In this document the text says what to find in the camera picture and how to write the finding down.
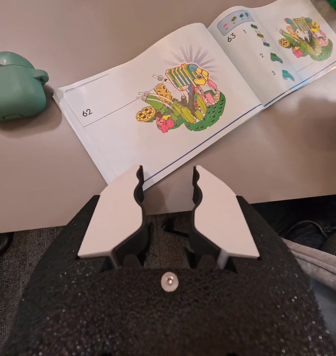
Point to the person's grey fleece jacket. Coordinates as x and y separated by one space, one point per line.
323 264

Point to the grey desk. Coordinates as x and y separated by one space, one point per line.
31 167

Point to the teal earbud case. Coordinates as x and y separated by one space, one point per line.
15 89

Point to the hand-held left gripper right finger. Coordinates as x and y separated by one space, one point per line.
223 219

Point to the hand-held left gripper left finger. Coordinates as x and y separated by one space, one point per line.
115 217

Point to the dark cloth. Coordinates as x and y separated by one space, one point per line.
295 230

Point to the instruction booklet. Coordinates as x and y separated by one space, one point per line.
129 139

